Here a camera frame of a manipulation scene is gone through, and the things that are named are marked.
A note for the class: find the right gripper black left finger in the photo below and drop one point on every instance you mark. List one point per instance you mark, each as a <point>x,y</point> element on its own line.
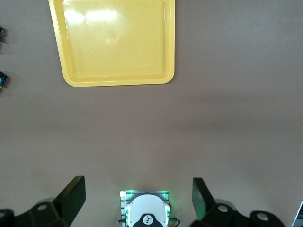
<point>71,196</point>

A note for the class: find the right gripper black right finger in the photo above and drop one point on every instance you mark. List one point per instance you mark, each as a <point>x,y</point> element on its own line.
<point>201,201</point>

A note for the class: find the yellow cap push button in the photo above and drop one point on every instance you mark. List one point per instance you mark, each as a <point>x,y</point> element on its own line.
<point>2,80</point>
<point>1,34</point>

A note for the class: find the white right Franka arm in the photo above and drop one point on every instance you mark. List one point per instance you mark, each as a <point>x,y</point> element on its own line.
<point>146,205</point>

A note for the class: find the brown table cover mat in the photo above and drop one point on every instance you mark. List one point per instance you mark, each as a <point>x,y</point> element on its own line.
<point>213,118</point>

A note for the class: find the yellow plastic tray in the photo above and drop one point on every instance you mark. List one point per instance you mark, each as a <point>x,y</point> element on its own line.
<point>113,54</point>

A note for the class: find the aluminium frame profile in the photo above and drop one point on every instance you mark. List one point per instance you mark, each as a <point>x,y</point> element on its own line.
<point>298,214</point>

